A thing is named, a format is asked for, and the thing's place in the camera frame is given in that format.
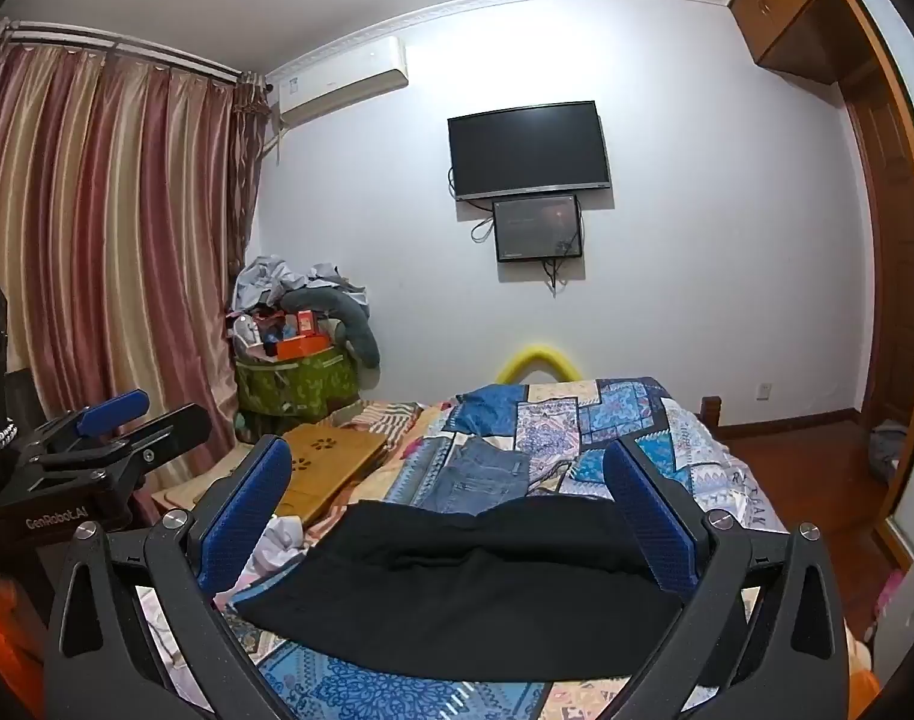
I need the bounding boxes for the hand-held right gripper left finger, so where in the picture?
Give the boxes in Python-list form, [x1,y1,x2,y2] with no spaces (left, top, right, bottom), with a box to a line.
[44,435,308,720]

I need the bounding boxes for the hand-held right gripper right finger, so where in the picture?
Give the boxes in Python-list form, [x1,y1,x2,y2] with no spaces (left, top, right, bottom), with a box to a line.
[603,436,855,720]

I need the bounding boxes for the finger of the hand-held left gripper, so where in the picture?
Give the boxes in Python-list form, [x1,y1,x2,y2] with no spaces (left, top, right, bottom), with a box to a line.
[100,403,214,477]
[22,388,152,460]

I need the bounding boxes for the black pants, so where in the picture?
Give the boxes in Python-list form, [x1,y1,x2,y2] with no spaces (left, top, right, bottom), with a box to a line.
[232,496,687,683]

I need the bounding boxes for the person's left forearm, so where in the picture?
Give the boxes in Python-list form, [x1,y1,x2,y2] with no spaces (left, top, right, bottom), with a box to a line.
[0,566,49,720]

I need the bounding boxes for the white crumpled cloth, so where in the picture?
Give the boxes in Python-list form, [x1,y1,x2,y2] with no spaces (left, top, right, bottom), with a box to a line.
[242,514,308,586]

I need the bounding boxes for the bamboo lap desk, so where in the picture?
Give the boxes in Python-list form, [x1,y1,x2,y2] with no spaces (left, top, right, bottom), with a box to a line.
[280,424,390,526]

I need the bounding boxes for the patchwork printed blanket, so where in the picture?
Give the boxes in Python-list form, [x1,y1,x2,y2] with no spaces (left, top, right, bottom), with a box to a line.
[224,377,788,720]

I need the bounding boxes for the green storage bag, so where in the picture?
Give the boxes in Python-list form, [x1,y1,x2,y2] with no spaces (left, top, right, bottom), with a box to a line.
[235,349,360,428]

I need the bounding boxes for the orange box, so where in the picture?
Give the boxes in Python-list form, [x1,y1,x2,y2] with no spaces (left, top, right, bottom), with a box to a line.
[272,336,330,361]

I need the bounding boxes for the pink and beige curtain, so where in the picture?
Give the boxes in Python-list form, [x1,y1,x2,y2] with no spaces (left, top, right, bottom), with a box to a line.
[0,37,270,511]

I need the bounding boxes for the striped pink cloth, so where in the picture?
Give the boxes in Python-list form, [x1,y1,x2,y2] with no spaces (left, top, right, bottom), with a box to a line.
[352,399,428,436]

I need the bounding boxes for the pile of grey clothes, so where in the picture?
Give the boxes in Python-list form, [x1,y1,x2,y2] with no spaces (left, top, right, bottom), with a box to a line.
[232,255,368,316]

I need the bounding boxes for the blue jeans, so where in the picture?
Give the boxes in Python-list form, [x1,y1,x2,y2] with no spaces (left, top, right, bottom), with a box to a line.
[419,435,533,518]

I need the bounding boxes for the grey pillow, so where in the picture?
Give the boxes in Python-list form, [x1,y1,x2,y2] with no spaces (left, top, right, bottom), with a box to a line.
[280,286,381,370]

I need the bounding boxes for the yellow foam tube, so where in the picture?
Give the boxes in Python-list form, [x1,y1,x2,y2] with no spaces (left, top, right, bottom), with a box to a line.
[496,345,580,385]

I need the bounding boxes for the pink object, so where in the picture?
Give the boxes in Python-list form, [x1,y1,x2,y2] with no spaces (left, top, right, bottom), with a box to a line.
[873,570,904,616]

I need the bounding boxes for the grey cloth bundle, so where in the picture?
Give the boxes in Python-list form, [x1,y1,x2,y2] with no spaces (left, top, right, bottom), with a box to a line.
[869,420,908,485]

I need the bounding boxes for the small black monitor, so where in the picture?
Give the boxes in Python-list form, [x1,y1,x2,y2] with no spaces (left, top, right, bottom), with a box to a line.
[493,193,584,263]

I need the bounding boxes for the white air conditioner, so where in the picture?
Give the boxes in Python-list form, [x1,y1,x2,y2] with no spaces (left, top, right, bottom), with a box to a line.
[265,36,411,128]

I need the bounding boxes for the curtain rail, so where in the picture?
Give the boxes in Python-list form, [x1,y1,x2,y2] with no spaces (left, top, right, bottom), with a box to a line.
[0,19,270,87]

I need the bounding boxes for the black wall television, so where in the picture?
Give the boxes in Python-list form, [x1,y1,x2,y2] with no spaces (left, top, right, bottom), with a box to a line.
[448,100,613,203]

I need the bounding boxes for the wooden wall cabinet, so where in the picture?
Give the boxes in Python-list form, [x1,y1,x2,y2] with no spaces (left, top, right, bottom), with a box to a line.
[727,0,863,83]

